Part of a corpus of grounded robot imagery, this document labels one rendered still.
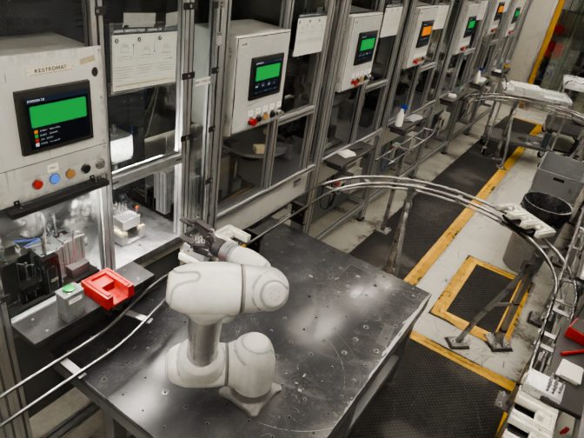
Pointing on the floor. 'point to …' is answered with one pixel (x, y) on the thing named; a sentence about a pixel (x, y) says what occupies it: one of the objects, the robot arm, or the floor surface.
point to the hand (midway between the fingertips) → (186, 229)
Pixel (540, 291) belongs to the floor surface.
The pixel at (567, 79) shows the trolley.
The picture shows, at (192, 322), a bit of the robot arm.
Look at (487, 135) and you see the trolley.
